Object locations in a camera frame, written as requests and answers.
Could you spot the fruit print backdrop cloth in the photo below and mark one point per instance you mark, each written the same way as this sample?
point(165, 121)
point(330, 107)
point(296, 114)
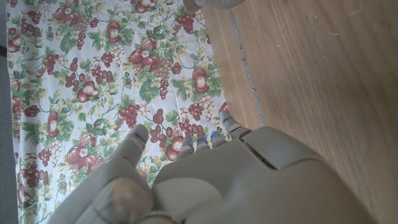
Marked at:
point(93, 46)

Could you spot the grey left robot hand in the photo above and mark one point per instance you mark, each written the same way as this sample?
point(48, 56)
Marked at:
point(236, 180)

